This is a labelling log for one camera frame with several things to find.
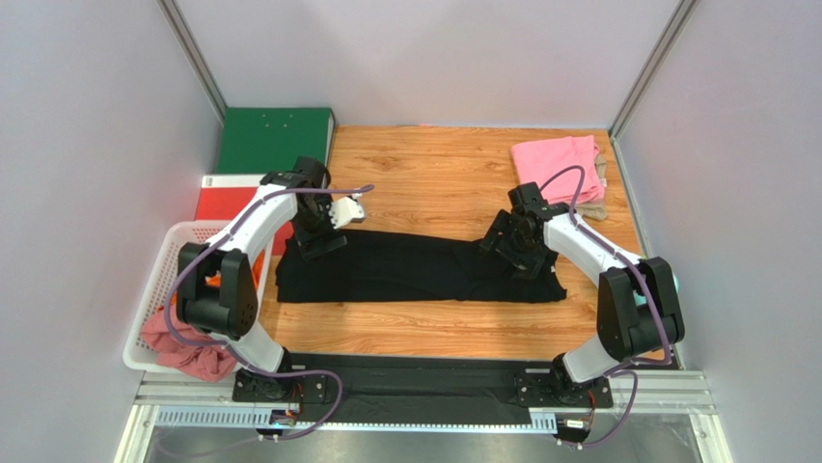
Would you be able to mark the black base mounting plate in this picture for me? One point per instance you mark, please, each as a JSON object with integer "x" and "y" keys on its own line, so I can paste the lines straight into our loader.
{"x": 418, "y": 390}

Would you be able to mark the white plastic laundry basket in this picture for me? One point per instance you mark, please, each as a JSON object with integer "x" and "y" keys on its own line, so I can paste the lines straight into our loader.
{"x": 137, "y": 354}

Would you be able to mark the folded beige t shirt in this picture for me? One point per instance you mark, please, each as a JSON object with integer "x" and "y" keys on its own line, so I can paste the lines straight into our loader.
{"x": 594, "y": 205}

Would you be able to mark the black floral t shirt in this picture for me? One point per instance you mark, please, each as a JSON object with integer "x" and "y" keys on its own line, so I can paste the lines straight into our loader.
{"x": 378, "y": 266}

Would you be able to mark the orange t shirt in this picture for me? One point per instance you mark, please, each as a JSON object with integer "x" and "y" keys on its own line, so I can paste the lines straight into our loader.
{"x": 260, "y": 266}

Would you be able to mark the dusty pink t shirt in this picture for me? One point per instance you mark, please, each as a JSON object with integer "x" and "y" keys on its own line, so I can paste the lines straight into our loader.
{"x": 207, "y": 363}

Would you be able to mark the teal headphones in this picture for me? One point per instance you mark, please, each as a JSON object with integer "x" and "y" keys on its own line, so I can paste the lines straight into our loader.
{"x": 640, "y": 298}

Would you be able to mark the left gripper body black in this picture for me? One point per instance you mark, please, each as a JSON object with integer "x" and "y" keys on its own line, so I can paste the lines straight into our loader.
{"x": 311, "y": 225}

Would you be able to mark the folded pink t shirt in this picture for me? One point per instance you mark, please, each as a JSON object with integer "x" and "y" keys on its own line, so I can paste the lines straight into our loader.
{"x": 538, "y": 161}

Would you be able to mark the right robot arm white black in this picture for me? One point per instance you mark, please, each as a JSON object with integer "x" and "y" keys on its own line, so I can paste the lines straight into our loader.
{"x": 638, "y": 309}

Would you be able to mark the aluminium frame rail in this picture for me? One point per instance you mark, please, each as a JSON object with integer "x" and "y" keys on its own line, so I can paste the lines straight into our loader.
{"x": 184, "y": 403}

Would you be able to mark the red ring binder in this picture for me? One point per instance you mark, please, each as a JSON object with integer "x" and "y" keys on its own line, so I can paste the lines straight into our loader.
{"x": 223, "y": 196}

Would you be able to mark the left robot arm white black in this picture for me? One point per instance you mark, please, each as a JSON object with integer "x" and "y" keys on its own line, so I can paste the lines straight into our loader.
{"x": 215, "y": 293}

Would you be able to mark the green ring binder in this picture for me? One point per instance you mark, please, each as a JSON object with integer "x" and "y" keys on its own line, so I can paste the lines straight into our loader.
{"x": 261, "y": 140}

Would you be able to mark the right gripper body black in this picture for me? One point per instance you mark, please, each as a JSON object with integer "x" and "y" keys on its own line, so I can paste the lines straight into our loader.
{"x": 504, "y": 244}

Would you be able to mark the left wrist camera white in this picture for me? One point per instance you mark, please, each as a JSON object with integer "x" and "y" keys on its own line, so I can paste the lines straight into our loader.
{"x": 346, "y": 210}

